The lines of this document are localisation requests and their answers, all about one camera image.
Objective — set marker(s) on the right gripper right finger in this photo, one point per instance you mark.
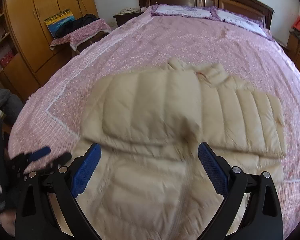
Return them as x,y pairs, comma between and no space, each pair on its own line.
262,218

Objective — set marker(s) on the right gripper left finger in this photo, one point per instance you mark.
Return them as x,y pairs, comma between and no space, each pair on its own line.
35,218

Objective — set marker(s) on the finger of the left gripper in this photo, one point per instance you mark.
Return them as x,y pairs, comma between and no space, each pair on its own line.
39,154

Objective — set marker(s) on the beige down jacket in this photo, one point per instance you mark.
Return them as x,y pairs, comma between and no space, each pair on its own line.
149,183

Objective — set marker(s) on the black clothes on stool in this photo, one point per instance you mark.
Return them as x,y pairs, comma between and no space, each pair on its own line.
71,26

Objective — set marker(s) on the pink floral bedspread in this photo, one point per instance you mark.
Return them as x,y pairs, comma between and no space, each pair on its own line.
52,115

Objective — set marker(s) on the seated person in grey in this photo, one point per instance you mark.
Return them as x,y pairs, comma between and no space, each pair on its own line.
10,106

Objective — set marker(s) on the red box on shelf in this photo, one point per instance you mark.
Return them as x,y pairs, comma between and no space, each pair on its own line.
6,59

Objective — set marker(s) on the stool with pink cloth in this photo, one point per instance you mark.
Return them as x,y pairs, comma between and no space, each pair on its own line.
83,34

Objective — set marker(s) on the blue yellow picture board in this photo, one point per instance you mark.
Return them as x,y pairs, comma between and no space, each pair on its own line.
55,21

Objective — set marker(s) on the orange wooden wardrobe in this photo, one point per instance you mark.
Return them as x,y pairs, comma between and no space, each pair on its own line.
22,30

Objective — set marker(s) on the left dark nightstand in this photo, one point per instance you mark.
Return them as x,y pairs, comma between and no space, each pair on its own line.
126,14

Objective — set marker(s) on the right purple frilled pillow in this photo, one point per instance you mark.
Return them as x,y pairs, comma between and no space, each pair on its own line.
241,22

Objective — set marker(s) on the purple frilled pillow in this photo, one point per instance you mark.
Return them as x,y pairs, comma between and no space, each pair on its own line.
241,22
183,11

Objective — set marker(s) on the left purple frilled pillow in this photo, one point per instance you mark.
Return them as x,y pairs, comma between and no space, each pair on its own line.
183,11

